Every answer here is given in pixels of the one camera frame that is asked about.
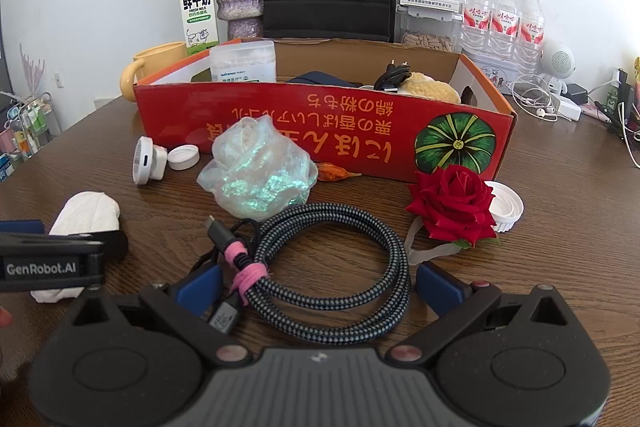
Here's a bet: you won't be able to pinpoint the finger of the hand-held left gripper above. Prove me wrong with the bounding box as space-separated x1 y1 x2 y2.
49 230 129 264
0 220 47 236

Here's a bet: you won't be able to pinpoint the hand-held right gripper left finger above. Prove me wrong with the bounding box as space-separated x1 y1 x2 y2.
70 264 256 365

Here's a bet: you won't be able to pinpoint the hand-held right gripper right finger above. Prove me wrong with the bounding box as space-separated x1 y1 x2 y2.
387 261 571 365

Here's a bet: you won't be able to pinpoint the white cloth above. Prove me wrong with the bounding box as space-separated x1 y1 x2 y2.
31 191 121 304

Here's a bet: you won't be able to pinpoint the red artificial rose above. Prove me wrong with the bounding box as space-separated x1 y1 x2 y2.
404 164 501 265

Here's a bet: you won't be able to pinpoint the braided cable with pink tie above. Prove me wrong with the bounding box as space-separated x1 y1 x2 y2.
190 202 413 350

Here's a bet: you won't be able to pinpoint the small white round device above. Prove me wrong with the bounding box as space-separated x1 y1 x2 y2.
131 136 169 185

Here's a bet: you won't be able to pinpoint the small white bottle cap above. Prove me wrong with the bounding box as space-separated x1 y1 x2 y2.
167 146 201 171

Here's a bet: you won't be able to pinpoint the red cardboard box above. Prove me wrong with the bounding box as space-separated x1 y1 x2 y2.
132 38 518 184

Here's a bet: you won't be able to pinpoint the yellow plush toy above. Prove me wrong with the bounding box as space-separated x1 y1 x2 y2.
400 73 462 104

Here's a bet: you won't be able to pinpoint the black charger cable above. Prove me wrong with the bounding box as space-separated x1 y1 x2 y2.
372 59 413 95

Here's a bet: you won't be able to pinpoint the translucent cotton swab box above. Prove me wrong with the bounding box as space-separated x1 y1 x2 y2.
209 39 277 82

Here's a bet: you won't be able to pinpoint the dark blue pouch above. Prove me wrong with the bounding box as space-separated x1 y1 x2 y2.
285 71 366 90

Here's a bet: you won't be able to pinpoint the large white ridged cap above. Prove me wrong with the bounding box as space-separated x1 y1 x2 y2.
482 181 525 234

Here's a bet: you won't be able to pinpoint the dried orange flower bud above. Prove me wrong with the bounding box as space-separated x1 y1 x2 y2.
318 162 362 184

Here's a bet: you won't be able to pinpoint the pink feather decoration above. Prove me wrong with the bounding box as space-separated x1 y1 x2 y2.
20 44 46 95

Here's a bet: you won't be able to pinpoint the yellow mug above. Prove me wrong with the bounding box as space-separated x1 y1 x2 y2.
119 41 188 100

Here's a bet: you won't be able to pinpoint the white earphones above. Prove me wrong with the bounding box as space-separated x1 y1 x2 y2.
510 77 558 120

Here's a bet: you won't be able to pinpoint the white charger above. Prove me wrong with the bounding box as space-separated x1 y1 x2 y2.
557 99 583 122

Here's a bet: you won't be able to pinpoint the white cartoon printed box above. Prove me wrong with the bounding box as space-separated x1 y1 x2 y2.
470 52 543 95

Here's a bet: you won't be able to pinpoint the black power adapter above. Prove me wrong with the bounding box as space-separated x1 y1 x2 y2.
565 83 590 105

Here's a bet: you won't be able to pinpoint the white milk carton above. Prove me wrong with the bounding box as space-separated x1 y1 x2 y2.
178 0 220 56

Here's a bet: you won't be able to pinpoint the clear container with seeds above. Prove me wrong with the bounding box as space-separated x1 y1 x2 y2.
397 4 463 54

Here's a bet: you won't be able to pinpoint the white round speaker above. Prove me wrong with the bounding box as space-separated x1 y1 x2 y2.
540 39 577 95

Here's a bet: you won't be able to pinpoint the dark green small container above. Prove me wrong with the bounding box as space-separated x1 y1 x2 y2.
607 69 637 138

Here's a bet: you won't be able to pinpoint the clear water bottle red label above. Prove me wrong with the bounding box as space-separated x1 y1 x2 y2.
517 0 545 62
460 0 493 58
489 0 518 60

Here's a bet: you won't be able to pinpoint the white cable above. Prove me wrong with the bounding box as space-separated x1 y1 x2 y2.
617 102 640 168

